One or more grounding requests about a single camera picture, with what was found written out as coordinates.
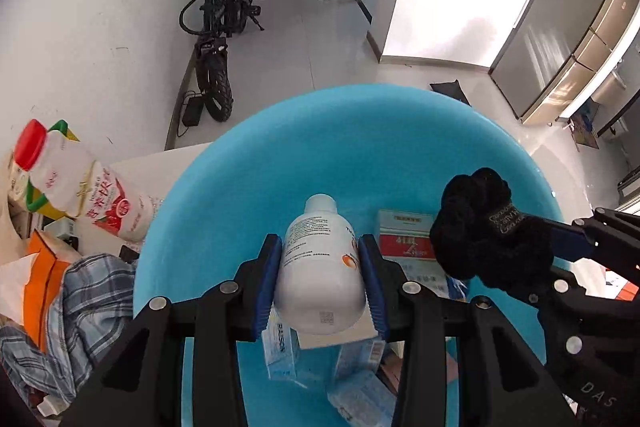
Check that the yellow cup green rim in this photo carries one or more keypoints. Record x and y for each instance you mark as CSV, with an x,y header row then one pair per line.
x,y
47,209

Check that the black electric bike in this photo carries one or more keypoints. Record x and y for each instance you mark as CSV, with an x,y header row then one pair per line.
x,y
215,67

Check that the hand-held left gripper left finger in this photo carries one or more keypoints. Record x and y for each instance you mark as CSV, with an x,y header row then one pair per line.
x,y
267,287

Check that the silver refrigerator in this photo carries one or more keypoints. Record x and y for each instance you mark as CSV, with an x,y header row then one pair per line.
x,y
550,32

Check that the red cap drink bottle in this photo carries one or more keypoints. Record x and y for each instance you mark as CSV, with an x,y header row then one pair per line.
x,y
75,187

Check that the blue plaid cloth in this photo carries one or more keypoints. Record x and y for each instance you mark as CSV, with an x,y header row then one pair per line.
x,y
85,307

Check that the orange tissue pack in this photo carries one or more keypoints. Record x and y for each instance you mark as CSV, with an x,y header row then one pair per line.
x,y
42,277

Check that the blue plastic basin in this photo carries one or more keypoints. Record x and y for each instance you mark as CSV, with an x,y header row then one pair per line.
x,y
300,147

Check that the red white box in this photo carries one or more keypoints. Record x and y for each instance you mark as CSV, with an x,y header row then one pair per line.
x,y
405,247

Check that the black charger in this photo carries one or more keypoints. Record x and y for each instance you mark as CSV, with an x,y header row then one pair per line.
x,y
192,112

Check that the small patterned floor mat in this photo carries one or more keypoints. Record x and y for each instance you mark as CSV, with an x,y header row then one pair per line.
x,y
582,132

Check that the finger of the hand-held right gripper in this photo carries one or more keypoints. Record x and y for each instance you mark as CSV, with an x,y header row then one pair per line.
x,y
570,239
555,289

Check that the light blue packet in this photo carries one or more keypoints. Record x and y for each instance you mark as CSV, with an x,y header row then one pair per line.
x,y
357,357

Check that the black scrunchie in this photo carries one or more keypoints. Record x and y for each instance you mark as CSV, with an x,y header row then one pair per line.
x,y
470,227

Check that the white pill bottle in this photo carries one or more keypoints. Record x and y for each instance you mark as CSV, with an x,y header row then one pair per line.
x,y
315,267

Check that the light blue box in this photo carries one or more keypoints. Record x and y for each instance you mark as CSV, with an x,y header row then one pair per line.
x,y
280,352

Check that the small white bottle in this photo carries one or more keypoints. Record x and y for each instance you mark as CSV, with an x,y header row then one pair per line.
x,y
50,407

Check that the black floor mat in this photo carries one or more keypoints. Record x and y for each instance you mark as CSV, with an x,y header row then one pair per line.
x,y
450,89

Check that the blue face mask packet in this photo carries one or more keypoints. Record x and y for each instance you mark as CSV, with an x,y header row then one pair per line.
x,y
360,399

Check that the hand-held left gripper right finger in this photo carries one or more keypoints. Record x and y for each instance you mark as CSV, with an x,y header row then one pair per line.
x,y
372,287

